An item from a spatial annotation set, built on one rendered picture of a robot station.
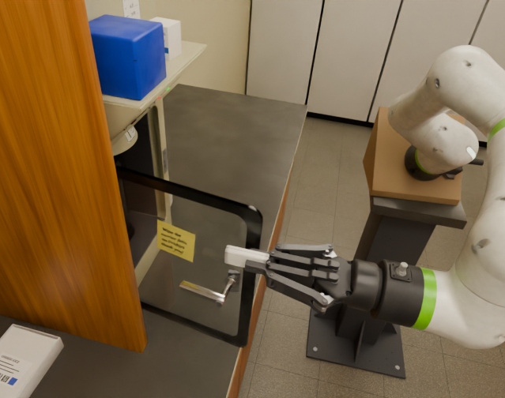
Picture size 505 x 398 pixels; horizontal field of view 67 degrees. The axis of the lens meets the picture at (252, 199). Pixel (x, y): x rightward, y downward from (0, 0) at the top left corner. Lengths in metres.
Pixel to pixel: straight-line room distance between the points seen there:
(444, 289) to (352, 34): 3.23
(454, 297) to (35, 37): 0.63
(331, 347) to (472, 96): 1.50
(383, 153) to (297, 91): 2.50
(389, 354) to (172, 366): 1.43
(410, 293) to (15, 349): 0.80
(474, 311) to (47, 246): 0.69
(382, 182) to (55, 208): 1.09
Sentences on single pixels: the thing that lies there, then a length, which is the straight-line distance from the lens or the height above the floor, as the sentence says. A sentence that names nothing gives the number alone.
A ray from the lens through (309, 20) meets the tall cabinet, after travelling 3.69.
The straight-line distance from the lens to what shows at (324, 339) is 2.11.
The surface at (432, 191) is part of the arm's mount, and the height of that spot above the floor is 0.98.
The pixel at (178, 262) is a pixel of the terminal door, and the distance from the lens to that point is 0.76.
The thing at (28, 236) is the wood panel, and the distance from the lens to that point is 0.80.
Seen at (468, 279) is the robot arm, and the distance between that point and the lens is 0.59.
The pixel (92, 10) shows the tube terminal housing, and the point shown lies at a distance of 0.70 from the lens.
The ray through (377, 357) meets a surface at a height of 0.02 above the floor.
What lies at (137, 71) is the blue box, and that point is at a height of 1.56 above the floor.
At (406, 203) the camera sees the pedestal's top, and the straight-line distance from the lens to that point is 1.47.
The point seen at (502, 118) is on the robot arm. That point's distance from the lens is 0.90.
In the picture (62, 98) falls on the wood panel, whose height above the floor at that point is 1.55.
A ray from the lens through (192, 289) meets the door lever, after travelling 0.71.
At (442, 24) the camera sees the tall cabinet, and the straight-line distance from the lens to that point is 3.75.
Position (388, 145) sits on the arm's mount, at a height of 1.08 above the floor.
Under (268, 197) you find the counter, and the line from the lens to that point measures 1.33.
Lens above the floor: 1.77
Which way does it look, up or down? 39 degrees down
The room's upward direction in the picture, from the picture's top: 5 degrees clockwise
